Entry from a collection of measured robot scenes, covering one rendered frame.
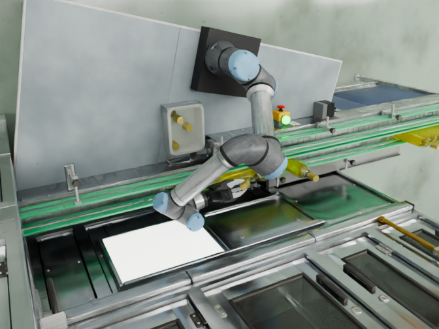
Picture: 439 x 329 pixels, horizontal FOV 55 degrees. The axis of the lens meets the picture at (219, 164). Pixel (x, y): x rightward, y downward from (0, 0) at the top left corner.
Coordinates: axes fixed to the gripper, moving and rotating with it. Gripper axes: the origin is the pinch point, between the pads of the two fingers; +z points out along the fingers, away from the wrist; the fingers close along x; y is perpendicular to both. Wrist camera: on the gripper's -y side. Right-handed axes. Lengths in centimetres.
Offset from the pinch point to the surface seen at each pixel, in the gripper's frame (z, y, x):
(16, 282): -90, -63, -14
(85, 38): -47, 11, -75
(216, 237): -22.3, -10.2, 13.8
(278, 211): 12.0, -4.2, 16.0
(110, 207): -56, 15, -7
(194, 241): -31.4, -8.7, 12.3
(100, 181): -56, 19, -18
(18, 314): -90, -74, -11
